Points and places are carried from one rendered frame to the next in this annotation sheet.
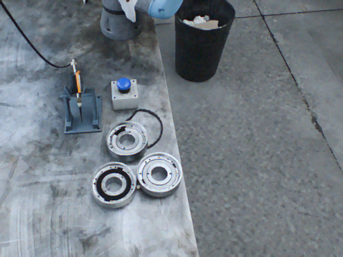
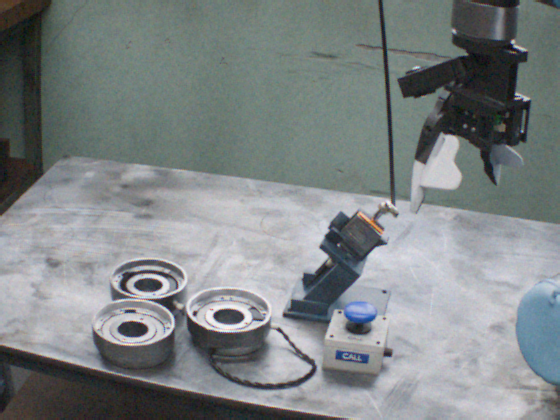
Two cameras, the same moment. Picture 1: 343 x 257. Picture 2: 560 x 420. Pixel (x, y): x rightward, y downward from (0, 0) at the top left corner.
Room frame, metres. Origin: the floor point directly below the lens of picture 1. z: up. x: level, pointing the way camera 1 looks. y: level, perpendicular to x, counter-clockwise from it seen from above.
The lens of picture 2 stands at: (0.76, -0.91, 1.46)
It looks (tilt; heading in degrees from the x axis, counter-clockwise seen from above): 26 degrees down; 104
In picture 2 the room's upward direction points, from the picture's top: 4 degrees clockwise
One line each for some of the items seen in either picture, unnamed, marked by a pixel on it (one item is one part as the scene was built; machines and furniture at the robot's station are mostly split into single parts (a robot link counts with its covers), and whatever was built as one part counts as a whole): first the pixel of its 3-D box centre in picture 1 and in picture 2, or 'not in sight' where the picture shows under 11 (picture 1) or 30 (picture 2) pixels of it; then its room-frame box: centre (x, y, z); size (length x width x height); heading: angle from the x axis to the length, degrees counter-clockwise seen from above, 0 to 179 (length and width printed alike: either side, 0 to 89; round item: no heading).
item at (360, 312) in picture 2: (124, 88); (359, 324); (0.61, 0.04, 0.85); 0.04 x 0.04 x 0.05
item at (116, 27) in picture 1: (121, 13); not in sight; (0.96, 0.05, 0.85); 0.15 x 0.15 x 0.10
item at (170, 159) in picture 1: (158, 175); (133, 334); (0.35, -0.04, 0.82); 0.10 x 0.10 x 0.04
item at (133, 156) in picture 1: (127, 141); (228, 322); (0.45, 0.04, 0.82); 0.10 x 0.10 x 0.04
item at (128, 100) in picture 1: (124, 92); (361, 342); (0.62, 0.04, 0.82); 0.08 x 0.07 x 0.05; 3
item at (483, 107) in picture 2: not in sight; (484, 89); (0.72, 0.06, 1.16); 0.09 x 0.08 x 0.12; 145
